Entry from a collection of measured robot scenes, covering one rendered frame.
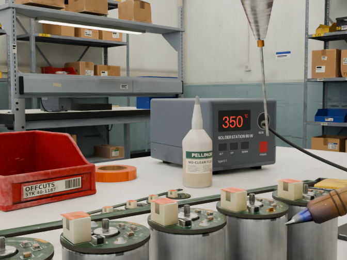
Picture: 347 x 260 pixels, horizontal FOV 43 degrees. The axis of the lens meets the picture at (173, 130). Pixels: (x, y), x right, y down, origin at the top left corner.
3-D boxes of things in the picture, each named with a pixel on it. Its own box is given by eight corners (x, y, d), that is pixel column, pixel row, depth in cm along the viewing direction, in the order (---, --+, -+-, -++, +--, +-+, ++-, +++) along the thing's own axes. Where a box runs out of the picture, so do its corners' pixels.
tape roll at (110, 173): (78, 180, 53) (77, 170, 53) (103, 172, 58) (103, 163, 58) (123, 183, 51) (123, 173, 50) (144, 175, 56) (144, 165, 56)
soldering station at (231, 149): (278, 168, 60) (279, 98, 60) (209, 177, 54) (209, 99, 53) (210, 156, 73) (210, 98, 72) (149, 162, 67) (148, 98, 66)
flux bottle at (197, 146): (196, 189, 47) (196, 96, 47) (175, 184, 50) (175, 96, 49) (218, 184, 50) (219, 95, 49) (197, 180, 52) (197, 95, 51)
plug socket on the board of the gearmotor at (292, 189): (307, 198, 17) (308, 180, 17) (292, 201, 16) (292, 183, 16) (290, 194, 17) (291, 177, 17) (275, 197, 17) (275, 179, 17)
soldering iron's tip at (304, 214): (288, 232, 15) (317, 221, 14) (282, 218, 15) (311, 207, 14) (287, 228, 15) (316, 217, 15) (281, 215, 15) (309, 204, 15)
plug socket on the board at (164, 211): (185, 222, 13) (185, 200, 13) (161, 227, 13) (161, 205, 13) (171, 216, 14) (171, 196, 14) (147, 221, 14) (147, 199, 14)
